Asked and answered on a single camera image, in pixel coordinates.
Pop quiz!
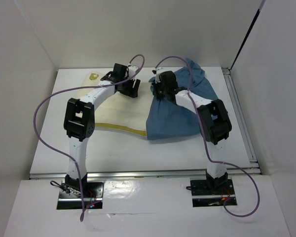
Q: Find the cream pillow with yellow band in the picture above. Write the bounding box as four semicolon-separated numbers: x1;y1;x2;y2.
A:
77;72;154;138

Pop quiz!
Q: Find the blue fabric pillowcase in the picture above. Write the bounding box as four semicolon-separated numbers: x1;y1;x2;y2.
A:
146;58;218;141

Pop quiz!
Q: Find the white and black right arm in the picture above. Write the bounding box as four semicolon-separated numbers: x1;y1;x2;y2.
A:
151;68;232;194

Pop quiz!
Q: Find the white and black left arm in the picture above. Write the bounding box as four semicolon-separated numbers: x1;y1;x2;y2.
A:
64;63;141;197

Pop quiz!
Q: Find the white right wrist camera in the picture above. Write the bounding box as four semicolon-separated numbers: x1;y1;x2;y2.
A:
152;67;165;83

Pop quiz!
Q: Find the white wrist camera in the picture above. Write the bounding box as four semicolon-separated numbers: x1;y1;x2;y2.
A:
152;67;165;83
126;64;139;79

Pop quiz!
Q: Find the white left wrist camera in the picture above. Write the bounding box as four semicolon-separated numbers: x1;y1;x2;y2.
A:
126;64;139;79

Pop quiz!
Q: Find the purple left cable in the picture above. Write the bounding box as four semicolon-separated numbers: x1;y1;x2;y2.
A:
33;54;146;222

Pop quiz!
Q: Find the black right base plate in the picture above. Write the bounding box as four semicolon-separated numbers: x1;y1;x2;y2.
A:
186;179;237;207

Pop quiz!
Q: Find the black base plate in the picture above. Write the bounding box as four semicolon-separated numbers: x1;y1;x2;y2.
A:
186;179;237;207
50;181;104;210

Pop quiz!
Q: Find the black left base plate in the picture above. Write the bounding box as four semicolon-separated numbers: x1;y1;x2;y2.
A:
50;181;104;210

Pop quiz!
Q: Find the aluminium front rail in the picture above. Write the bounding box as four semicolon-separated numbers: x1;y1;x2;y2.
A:
29;167;261;180

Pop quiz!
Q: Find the black vertical corner post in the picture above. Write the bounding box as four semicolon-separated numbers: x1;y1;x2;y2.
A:
230;0;265;70

